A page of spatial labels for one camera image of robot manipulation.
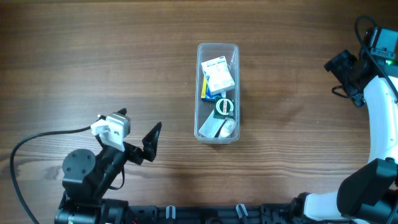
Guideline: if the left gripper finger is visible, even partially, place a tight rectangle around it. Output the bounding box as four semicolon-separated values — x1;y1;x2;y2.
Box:
96;108;127;146
142;122;162;162

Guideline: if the white green slim box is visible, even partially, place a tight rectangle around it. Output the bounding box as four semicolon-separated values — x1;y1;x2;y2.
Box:
198;111;225;138

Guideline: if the blue yellow lozenge box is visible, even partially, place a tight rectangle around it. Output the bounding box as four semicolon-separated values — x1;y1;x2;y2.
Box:
201;77;226;103

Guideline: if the green Zam-Buk box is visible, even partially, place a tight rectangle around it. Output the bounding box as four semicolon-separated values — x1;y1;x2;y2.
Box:
213;97;235;119

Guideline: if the white blue medicine box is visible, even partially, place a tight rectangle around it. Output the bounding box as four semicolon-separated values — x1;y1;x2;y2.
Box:
201;56;236;95

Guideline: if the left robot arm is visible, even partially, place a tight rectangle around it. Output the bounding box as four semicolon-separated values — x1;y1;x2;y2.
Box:
54;108;162;224

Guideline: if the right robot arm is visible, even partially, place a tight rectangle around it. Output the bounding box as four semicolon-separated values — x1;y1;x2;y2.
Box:
287;25;397;223

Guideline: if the clear plastic container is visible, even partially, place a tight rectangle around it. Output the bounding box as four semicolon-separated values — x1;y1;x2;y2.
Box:
194;43;240;144

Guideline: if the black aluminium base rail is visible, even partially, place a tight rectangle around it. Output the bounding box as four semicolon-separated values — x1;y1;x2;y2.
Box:
130;203;311;224

